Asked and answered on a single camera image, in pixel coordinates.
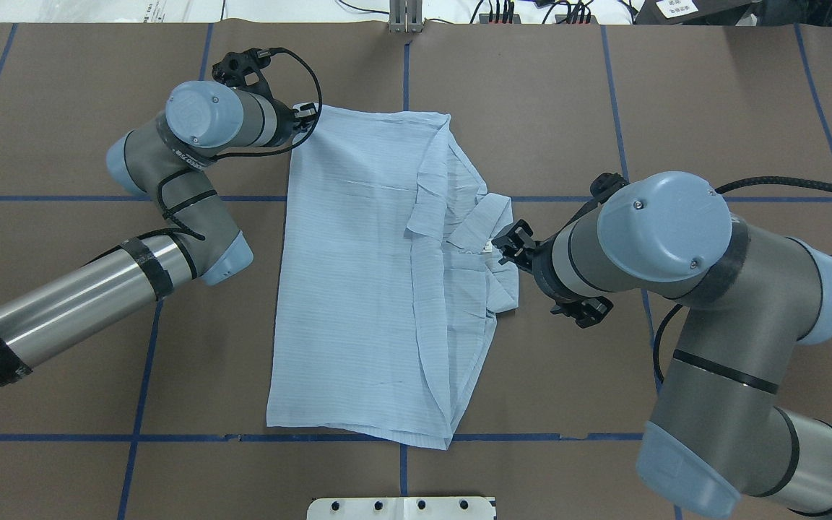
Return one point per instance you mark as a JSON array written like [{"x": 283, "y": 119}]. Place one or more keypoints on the black usb hub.
[
  {"x": 495, "y": 13},
  {"x": 568, "y": 12}
]

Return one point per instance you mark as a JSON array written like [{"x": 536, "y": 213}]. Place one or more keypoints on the light blue button-up shirt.
[{"x": 390, "y": 289}]

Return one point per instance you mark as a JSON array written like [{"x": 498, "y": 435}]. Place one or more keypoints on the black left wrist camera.
[{"x": 244, "y": 71}]

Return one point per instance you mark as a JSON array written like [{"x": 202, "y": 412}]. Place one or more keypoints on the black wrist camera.
[
  {"x": 244, "y": 71},
  {"x": 605, "y": 185}
]

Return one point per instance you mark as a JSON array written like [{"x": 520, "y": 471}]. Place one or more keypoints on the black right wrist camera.
[{"x": 605, "y": 185}]

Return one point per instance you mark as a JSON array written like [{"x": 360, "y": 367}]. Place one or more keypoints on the white pedestal column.
[{"x": 426, "y": 507}]

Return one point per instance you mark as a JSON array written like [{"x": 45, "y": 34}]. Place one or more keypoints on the aluminium frame post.
[{"x": 406, "y": 16}]

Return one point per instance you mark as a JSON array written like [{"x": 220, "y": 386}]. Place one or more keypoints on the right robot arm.
[{"x": 716, "y": 434}]

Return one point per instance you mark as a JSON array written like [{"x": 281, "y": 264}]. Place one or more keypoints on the black power adapter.
[{"x": 710, "y": 13}]

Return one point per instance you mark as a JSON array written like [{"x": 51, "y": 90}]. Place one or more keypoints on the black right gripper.
[{"x": 542, "y": 264}]

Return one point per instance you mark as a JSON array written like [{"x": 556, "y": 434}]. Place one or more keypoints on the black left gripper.
[{"x": 288, "y": 119}]

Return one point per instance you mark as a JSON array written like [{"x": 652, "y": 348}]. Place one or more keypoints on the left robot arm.
[{"x": 165, "y": 160}]

